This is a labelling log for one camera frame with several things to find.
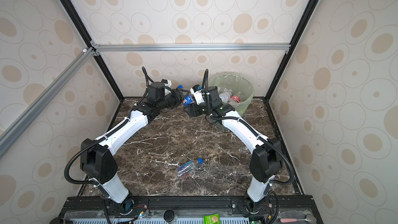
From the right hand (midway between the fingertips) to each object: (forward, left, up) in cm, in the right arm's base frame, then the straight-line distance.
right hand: (189, 106), depth 81 cm
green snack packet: (-47, -11, -23) cm, 53 cm away
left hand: (+2, -2, +9) cm, 9 cm away
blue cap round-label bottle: (0, 0, +5) cm, 5 cm away
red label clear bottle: (+11, -27, -5) cm, 29 cm away
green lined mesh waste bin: (+20, -28, -7) cm, 35 cm away
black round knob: (-47, +7, -14) cm, 49 cm away
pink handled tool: (-47, -57, -27) cm, 78 cm away
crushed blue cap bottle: (-25, +4, -24) cm, 35 cm away
